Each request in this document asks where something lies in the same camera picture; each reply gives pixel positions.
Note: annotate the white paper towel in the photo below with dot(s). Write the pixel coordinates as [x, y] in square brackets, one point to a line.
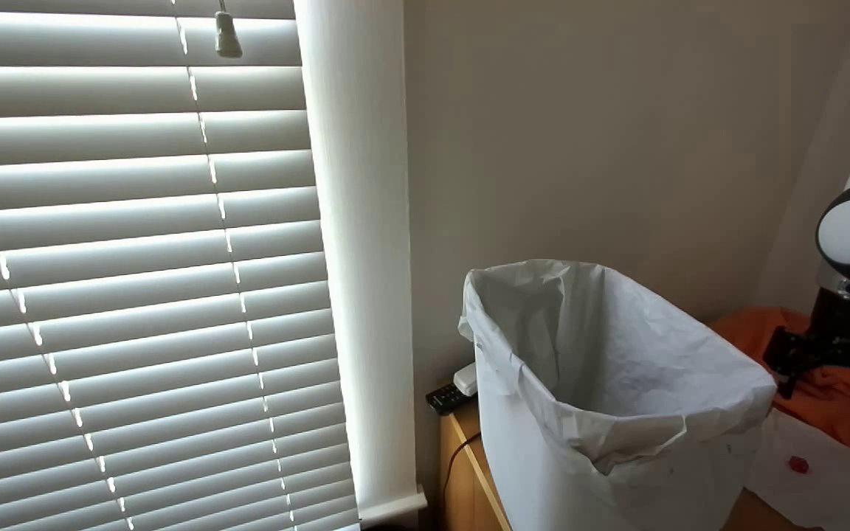
[818, 500]

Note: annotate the white trash bin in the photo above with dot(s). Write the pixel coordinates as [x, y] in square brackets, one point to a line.
[626, 476]

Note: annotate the blind cord pull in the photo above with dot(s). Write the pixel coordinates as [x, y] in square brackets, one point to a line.
[225, 32]

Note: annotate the white window blinds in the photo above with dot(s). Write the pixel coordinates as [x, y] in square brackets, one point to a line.
[167, 342]

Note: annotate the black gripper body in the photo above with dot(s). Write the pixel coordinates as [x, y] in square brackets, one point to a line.
[821, 342]

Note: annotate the white plastic bin liner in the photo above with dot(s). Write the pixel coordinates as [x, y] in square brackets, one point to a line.
[604, 362]

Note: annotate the small black device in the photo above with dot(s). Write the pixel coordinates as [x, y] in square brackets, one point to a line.
[446, 399]

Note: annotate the orange cloth towel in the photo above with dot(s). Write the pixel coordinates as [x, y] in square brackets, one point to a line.
[821, 399]

